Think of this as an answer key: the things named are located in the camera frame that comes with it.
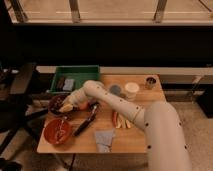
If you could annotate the small metal tin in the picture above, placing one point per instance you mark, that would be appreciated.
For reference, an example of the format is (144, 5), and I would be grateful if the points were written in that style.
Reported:
(150, 83)

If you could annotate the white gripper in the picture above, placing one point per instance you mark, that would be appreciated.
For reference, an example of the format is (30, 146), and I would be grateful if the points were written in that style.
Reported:
(76, 97)

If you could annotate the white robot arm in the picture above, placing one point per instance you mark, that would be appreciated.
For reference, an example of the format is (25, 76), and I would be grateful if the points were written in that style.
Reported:
(166, 146)

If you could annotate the blue grey cup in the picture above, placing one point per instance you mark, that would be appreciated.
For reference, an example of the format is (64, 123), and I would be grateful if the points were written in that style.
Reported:
(116, 90)

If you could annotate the dark bowl of grapes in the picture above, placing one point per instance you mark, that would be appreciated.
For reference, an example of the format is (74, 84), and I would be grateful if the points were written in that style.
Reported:
(56, 103)

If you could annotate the orange bowl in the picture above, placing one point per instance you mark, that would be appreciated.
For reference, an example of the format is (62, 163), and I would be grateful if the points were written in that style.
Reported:
(50, 132)

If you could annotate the black office chair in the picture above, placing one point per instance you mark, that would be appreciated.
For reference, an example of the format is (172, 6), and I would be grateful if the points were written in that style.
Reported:
(13, 113)

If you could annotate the green plastic tray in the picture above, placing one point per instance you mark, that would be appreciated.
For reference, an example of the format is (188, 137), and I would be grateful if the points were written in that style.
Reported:
(79, 73)

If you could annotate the white paper cup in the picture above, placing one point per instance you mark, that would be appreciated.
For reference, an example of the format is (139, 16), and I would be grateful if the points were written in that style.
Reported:
(131, 89)

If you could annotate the orange round fruit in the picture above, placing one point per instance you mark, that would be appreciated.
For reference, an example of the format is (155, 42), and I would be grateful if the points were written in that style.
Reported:
(83, 106)

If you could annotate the grey sponge block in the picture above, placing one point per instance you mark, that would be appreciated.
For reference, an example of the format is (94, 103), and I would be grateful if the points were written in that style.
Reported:
(68, 84)

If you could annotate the metal spoon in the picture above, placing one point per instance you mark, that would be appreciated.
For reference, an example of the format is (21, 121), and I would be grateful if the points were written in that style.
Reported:
(59, 130)

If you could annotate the dark brown block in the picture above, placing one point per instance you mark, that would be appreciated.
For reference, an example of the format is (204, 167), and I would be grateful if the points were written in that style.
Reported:
(60, 83)

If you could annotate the black handled peeler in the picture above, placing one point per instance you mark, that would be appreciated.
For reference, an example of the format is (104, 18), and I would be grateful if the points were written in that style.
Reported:
(88, 120)

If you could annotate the pale yellow strip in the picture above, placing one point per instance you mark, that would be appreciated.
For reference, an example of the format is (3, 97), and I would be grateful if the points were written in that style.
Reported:
(120, 121)

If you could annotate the grey folded cloth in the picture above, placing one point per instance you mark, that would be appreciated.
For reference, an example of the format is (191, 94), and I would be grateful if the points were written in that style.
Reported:
(104, 140)

